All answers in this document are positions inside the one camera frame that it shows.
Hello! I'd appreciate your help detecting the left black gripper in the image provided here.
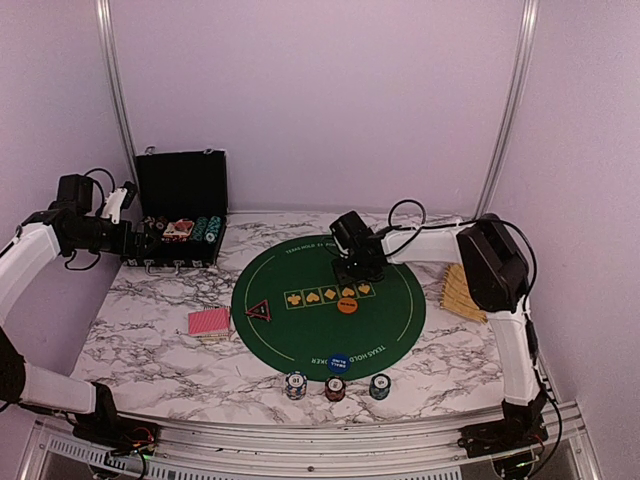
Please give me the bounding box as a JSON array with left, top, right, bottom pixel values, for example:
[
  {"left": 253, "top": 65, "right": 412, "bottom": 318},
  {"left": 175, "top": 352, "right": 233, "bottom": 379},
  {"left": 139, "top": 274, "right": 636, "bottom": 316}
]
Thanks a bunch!
[{"left": 68, "top": 218, "right": 160, "bottom": 257}]

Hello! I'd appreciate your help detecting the orange big blind button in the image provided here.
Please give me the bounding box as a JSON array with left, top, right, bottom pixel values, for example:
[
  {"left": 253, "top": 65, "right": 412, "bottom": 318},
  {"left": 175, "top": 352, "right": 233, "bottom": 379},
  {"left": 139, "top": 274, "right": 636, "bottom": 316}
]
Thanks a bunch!
[{"left": 337, "top": 297, "right": 359, "bottom": 315}]

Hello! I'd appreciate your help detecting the blue small blind button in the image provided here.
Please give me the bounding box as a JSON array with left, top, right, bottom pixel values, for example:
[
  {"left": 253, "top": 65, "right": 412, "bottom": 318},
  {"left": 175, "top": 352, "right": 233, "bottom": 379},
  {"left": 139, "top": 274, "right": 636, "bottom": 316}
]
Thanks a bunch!
[{"left": 327, "top": 353, "right": 352, "bottom": 375}]

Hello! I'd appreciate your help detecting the blue white chip stack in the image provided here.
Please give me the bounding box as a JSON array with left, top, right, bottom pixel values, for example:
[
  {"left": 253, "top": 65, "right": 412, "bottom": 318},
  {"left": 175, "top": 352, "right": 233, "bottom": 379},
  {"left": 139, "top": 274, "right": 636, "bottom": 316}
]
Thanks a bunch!
[{"left": 284, "top": 371, "right": 307, "bottom": 400}]

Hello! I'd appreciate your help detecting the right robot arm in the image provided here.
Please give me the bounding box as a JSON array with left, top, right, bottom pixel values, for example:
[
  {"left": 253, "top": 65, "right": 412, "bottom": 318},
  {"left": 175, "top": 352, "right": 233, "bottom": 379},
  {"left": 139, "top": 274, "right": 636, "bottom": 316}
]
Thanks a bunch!
[{"left": 231, "top": 212, "right": 539, "bottom": 406}]

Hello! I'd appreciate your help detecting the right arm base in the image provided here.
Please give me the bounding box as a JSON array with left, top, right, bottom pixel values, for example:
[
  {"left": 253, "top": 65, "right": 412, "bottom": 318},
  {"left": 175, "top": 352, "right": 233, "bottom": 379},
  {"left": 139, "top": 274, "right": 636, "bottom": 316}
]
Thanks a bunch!
[{"left": 457, "top": 391, "right": 549, "bottom": 458}]

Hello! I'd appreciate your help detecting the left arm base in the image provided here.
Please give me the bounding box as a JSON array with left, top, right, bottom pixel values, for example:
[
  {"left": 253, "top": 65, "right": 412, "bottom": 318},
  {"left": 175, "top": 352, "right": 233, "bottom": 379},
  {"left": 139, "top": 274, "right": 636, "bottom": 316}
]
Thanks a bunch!
[{"left": 73, "top": 382, "right": 160, "bottom": 456}]

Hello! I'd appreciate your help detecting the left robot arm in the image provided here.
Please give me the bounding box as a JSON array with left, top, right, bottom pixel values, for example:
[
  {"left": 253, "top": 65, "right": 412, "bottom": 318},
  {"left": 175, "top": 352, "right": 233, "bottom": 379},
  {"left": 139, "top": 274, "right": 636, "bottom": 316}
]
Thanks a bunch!
[{"left": 1, "top": 208, "right": 161, "bottom": 445}]

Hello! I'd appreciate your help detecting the brown 100 chip stack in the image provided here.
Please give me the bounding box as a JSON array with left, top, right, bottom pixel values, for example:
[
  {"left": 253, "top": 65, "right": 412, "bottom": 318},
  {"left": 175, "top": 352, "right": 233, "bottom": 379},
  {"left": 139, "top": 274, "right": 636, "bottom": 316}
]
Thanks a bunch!
[{"left": 154, "top": 217, "right": 168, "bottom": 233}]

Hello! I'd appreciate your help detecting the boxed playing card deck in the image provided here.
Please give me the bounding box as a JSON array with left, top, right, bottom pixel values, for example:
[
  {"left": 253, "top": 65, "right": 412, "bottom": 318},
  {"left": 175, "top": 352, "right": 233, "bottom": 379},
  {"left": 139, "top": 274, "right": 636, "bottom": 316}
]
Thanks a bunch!
[{"left": 162, "top": 221, "right": 191, "bottom": 243}]

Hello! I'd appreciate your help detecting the black poker chip case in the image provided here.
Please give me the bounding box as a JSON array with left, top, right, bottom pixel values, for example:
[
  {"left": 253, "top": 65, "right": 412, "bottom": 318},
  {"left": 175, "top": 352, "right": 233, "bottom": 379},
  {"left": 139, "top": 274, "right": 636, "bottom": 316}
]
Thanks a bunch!
[{"left": 122, "top": 149, "right": 229, "bottom": 268}]

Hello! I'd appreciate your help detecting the dark green chip row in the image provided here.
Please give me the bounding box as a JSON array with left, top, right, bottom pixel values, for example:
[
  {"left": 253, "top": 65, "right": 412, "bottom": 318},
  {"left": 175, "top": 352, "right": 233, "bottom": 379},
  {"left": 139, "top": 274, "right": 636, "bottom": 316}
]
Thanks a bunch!
[{"left": 191, "top": 216, "right": 209, "bottom": 242}]

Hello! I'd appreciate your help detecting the round green poker mat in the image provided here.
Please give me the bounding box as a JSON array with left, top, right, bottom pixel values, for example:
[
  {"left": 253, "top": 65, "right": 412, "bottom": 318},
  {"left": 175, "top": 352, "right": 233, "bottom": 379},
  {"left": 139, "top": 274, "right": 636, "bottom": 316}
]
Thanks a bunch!
[{"left": 231, "top": 235, "right": 427, "bottom": 381}]

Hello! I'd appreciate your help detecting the teal 50 chip row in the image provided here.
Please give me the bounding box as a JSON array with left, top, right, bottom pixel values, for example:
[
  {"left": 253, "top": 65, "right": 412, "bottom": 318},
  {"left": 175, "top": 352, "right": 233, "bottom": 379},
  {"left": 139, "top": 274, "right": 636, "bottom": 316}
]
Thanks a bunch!
[{"left": 204, "top": 216, "right": 222, "bottom": 244}]

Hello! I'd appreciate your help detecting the black red triangle marker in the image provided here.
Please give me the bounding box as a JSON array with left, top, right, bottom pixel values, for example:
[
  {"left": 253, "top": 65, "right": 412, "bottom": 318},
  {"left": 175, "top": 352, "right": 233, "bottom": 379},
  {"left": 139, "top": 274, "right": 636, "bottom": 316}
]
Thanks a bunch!
[{"left": 245, "top": 299, "right": 272, "bottom": 322}]

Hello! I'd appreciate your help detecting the teal chip stack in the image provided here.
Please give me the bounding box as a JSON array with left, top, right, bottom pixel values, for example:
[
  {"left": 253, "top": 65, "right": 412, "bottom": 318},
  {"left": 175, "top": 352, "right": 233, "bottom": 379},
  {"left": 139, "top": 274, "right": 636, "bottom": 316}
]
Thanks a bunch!
[{"left": 369, "top": 373, "right": 391, "bottom": 400}]

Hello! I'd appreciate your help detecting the red back card deck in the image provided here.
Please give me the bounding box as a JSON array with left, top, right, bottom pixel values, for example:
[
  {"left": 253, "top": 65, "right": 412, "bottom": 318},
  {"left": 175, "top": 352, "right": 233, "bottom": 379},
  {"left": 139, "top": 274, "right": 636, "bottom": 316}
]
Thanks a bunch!
[{"left": 188, "top": 306, "right": 231, "bottom": 341}]

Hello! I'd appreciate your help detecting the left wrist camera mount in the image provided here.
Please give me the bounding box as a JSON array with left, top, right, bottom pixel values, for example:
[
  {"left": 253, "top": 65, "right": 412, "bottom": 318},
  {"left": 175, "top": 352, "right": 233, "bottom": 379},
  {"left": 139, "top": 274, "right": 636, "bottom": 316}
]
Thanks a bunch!
[{"left": 99, "top": 181, "right": 138, "bottom": 225}]

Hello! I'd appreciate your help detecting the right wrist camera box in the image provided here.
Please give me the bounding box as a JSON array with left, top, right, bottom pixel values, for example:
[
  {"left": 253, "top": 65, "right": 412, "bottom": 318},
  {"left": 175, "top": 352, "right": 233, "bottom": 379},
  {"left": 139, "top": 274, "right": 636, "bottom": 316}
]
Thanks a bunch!
[{"left": 329, "top": 210, "right": 372, "bottom": 255}]

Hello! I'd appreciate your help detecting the right aluminium frame post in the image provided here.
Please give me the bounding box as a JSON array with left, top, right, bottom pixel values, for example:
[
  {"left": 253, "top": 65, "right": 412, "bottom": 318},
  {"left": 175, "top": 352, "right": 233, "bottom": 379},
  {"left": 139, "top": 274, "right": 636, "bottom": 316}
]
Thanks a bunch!
[{"left": 474, "top": 0, "right": 540, "bottom": 218}]

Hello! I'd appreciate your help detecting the aluminium frame post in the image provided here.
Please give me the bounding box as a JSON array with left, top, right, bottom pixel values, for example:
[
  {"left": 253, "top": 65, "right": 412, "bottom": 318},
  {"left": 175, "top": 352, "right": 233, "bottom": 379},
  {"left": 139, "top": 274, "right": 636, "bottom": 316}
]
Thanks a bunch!
[
  {"left": 474, "top": 0, "right": 540, "bottom": 218},
  {"left": 95, "top": 0, "right": 138, "bottom": 183}
]

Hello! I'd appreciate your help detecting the aluminium front rail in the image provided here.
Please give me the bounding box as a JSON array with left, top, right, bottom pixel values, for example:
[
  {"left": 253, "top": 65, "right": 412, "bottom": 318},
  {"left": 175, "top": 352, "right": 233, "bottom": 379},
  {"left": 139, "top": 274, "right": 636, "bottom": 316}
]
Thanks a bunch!
[{"left": 19, "top": 397, "right": 601, "bottom": 480}]

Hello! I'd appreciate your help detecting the left aluminium frame post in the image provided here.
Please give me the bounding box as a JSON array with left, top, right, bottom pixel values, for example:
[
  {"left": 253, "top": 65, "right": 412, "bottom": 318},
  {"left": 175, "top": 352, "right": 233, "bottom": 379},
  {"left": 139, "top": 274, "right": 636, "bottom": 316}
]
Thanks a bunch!
[{"left": 95, "top": 0, "right": 138, "bottom": 183}]

